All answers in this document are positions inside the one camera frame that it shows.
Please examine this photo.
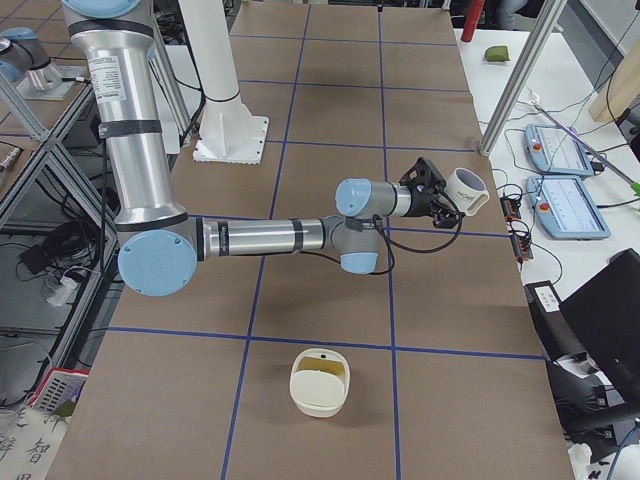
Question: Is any red cylinder bottle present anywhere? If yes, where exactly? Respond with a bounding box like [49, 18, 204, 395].
[461, 0, 485, 43]

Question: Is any teach pendant near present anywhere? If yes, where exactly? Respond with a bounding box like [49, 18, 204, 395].
[526, 175, 611, 240]

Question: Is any teach pendant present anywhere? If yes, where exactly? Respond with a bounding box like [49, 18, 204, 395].
[524, 124, 594, 177]
[526, 175, 611, 240]

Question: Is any white HOME mug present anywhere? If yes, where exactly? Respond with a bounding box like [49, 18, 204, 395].
[445, 168, 490, 216]

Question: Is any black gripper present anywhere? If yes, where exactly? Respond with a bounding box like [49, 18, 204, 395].
[408, 184, 462, 229]

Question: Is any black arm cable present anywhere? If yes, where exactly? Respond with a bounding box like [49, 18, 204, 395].
[344, 209, 464, 277]

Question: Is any cream swing-lid trash bin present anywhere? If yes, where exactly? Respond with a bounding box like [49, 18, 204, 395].
[289, 348, 351, 418]

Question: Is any teach pendant far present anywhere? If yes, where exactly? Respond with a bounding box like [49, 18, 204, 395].
[524, 124, 594, 177]

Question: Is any orange black connector block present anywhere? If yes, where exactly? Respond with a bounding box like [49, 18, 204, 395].
[500, 194, 522, 222]

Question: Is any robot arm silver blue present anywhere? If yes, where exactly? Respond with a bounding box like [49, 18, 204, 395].
[63, 1, 463, 296]

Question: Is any black box device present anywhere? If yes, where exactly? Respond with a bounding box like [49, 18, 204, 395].
[524, 280, 588, 364]

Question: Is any green cloth pouch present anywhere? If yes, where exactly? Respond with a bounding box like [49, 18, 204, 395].
[484, 45, 510, 63]

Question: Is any metal grabber stick green tip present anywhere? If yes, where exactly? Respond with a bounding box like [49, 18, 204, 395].
[528, 90, 639, 196]

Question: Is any brown paper table mat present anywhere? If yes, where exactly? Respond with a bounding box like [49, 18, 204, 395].
[48, 3, 572, 479]

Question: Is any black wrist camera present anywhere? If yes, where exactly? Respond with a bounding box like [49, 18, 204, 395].
[399, 157, 446, 193]

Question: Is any aluminium extrusion post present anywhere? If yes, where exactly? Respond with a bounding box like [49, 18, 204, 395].
[478, 0, 567, 157]

